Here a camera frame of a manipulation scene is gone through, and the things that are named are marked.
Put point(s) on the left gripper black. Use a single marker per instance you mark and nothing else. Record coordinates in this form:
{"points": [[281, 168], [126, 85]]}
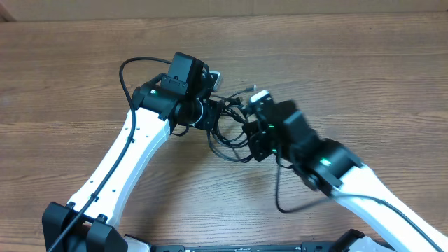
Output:
{"points": [[208, 120]]}

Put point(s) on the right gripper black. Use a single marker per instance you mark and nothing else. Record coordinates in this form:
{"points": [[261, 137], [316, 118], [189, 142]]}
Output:
{"points": [[259, 142]]}

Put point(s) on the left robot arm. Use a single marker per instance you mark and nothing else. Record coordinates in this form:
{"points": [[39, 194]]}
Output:
{"points": [[89, 220]]}

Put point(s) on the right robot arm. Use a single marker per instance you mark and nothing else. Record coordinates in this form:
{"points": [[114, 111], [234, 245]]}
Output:
{"points": [[329, 166]]}

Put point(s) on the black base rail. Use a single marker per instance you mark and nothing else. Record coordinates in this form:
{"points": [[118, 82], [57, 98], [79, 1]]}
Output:
{"points": [[352, 240]]}

